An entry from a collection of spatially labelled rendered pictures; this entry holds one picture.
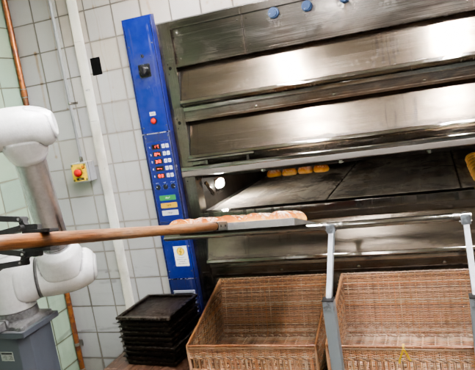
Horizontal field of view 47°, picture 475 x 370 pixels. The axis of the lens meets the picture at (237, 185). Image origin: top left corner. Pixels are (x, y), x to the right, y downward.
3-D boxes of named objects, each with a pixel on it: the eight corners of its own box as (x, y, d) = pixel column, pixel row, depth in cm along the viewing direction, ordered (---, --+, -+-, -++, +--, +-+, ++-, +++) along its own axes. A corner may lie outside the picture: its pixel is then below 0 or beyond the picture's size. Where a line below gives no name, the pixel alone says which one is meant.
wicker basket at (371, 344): (346, 328, 252) (339, 271, 248) (479, 328, 232) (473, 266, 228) (327, 384, 207) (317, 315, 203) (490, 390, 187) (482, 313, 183)
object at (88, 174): (81, 180, 286) (77, 161, 285) (97, 178, 283) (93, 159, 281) (73, 183, 279) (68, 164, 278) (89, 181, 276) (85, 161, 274)
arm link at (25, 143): (45, 278, 216) (100, 266, 220) (43, 307, 203) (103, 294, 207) (-16, 102, 173) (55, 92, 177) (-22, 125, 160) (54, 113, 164)
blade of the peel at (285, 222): (294, 225, 196) (294, 217, 196) (159, 235, 215) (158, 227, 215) (316, 222, 230) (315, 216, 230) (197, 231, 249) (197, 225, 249)
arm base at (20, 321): (-27, 337, 197) (-30, 322, 196) (16, 312, 217) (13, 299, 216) (14, 336, 190) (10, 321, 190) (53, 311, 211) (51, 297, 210)
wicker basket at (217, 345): (227, 329, 272) (218, 277, 268) (340, 328, 253) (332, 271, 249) (189, 380, 227) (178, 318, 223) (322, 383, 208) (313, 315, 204)
